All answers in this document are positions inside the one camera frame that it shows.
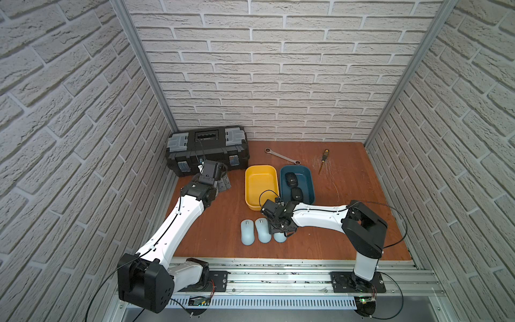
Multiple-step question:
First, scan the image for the black mouse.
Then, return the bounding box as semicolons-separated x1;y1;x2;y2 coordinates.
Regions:
285;172;299;188
290;187;304;203

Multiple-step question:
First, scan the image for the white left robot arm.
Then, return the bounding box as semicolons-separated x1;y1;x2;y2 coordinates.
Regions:
117;160;227;313

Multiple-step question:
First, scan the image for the right round controller board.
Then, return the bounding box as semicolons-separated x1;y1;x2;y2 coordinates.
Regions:
354;297;376;318

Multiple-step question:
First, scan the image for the right black cable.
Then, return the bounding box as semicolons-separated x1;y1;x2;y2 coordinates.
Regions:
258;188;409;321

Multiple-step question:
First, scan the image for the light blue mouse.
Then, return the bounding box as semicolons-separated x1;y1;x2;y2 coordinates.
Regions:
273;232;287;243
240;219;255;246
255;218;272;244

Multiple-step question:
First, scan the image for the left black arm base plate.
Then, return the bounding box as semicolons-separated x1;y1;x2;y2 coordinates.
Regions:
180;270;229;292

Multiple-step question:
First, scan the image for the yellow black screwdriver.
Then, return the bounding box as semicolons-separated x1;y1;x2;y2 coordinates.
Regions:
318;149;329;174

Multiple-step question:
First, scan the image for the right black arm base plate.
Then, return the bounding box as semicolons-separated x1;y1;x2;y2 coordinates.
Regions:
329;272;386;293

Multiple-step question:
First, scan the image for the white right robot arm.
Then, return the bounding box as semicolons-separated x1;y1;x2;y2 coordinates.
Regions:
261;200;388;282

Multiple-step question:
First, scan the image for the black plastic toolbox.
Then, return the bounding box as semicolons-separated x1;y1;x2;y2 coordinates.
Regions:
166;126;250;177

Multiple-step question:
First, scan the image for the silver combination wrench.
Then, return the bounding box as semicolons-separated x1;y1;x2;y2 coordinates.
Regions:
265;148;301;165

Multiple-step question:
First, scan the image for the aluminium mounting rail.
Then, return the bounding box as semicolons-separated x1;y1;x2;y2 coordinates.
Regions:
99;258;457;321

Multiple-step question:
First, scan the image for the left green circuit board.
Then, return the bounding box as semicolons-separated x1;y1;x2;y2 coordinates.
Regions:
188;297;212;307

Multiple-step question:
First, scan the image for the teal storage box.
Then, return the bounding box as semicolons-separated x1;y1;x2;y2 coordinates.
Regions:
279;165;315;205

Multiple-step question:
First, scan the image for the left black cable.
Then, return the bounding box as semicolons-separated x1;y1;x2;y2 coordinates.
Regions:
83;152;210;322

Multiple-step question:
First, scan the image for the black cable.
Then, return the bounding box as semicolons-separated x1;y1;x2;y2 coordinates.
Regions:
258;188;409;321
83;152;210;322

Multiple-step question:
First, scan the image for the yellow storage box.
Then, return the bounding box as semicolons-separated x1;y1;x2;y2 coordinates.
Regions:
245;165;279;211

